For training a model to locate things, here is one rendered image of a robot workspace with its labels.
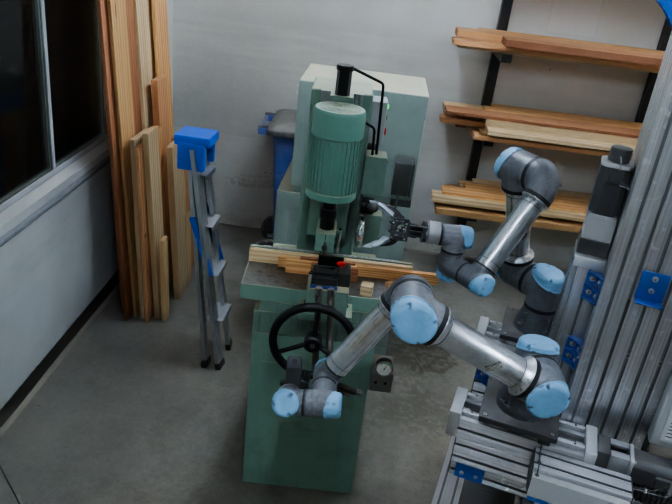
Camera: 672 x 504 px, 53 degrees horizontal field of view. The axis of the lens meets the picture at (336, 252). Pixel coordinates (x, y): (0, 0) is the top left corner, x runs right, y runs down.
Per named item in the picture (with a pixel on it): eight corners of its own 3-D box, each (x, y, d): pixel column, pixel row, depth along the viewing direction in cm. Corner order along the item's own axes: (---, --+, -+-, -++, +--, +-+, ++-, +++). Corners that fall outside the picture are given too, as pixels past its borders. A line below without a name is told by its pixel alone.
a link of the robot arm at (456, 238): (471, 255, 218) (476, 231, 215) (437, 251, 218) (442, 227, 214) (467, 246, 225) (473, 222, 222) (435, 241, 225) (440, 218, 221)
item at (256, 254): (248, 260, 248) (249, 248, 245) (249, 258, 249) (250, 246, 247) (410, 279, 248) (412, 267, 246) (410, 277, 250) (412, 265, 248)
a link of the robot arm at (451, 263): (451, 290, 219) (458, 259, 214) (429, 274, 227) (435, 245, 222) (469, 286, 223) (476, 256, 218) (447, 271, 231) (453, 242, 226)
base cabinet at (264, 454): (240, 482, 270) (250, 332, 239) (260, 393, 322) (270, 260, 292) (351, 494, 270) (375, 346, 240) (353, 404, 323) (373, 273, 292)
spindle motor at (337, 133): (303, 201, 226) (311, 110, 213) (307, 184, 242) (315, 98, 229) (355, 208, 227) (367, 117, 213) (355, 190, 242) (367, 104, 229)
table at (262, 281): (234, 312, 226) (234, 296, 223) (248, 271, 253) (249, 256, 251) (413, 332, 226) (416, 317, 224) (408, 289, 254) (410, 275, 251)
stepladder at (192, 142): (192, 369, 336) (168, 137, 286) (206, 342, 359) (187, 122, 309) (223, 371, 334) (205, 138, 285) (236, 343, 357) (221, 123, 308)
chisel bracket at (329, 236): (313, 254, 239) (315, 233, 235) (316, 238, 251) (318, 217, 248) (334, 257, 239) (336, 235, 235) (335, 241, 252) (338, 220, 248)
